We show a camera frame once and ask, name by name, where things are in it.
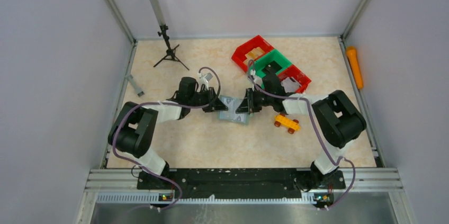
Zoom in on green card holder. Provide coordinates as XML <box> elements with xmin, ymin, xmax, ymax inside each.
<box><xmin>218</xmin><ymin>95</ymin><xmax>249</xmax><ymax>125</ymax></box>

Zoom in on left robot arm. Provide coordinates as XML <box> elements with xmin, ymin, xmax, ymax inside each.
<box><xmin>107</xmin><ymin>77</ymin><xmax>228</xmax><ymax>177</ymax></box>

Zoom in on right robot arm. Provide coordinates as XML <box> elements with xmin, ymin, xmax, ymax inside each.
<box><xmin>236</xmin><ymin>75</ymin><xmax>367</xmax><ymax>184</ymax></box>

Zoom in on black item in green bin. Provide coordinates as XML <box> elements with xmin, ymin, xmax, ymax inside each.
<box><xmin>262</xmin><ymin>61</ymin><xmax>282</xmax><ymax>75</ymax></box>

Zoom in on clear plastic bags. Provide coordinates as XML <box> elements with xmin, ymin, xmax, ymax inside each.
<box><xmin>281</xmin><ymin>77</ymin><xmax>302</xmax><ymax>93</ymax></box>

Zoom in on near red bin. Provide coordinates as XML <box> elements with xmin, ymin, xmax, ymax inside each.
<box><xmin>277</xmin><ymin>65</ymin><xmax>311</xmax><ymax>93</ymax></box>

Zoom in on red bin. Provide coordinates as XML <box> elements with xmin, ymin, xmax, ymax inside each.
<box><xmin>231</xmin><ymin>35</ymin><xmax>274</xmax><ymax>73</ymax></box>
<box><xmin>277</xmin><ymin>65</ymin><xmax>311</xmax><ymax>93</ymax></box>

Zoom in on green bin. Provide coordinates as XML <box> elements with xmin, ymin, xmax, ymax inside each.
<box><xmin>250</xmin><ymin>49</ymin><xmax>293</xmax><ymax>78</ymax></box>

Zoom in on yellow toy car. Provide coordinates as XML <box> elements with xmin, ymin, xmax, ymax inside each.
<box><xmin>274</xmin><ymin>114</ymin><xmax>301</xmax><ymax>135</ymax></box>

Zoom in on wooden blocks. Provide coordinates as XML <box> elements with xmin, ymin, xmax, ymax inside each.
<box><xmin>244</xmin><ymin>47</ymin><xmax>265</xmax><ymax>65</ymax></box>

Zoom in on far red bin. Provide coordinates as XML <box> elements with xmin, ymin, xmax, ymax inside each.
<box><xmin>231</xmin><ymin>35</ymin><xmax>274</xmax><ymax>73</ymax></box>

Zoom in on small grey tool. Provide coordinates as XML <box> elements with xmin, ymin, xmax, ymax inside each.
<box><xmin>125</xmin><ymin>74</ymin><xmax>145</xmax><ymax>97</ymax></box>

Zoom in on orange flashlight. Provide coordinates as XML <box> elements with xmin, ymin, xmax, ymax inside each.
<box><xmin>346</xmin><ymin>46</ymin><xmax>364</xmax><ymax>89</ymax></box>

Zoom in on black tripod with grey tube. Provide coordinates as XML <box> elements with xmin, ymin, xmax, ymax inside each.
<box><xmin>149</xmin><ymin>0</ymin><xmax>190</xmax><ymax>70</ymax></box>

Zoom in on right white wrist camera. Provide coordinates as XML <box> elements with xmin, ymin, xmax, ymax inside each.
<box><xmin>248</xmin><ymin>69</ymin><xmax>263</xmax><ymax>88</ymax></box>

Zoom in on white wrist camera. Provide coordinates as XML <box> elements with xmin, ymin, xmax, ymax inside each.
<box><xmin>248</xmin><ymin>69</ymin><xmax>263</xmax><ymax>88</ymax></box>
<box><xmin>198</xmin><ymin>72</ymin><xmax>214</xmax><ymax>89</ymax></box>

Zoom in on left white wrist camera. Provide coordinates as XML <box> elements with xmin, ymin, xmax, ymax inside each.
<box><xmin>198</xmin><ymin>72</ymin><xmax>214</xmax><ymax>89</ymax></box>

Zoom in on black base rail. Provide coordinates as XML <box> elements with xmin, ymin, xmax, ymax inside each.
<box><xmin>137</xmin><ymin>168</ymin><xmax>346</xmax><ymax>199</ymax></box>

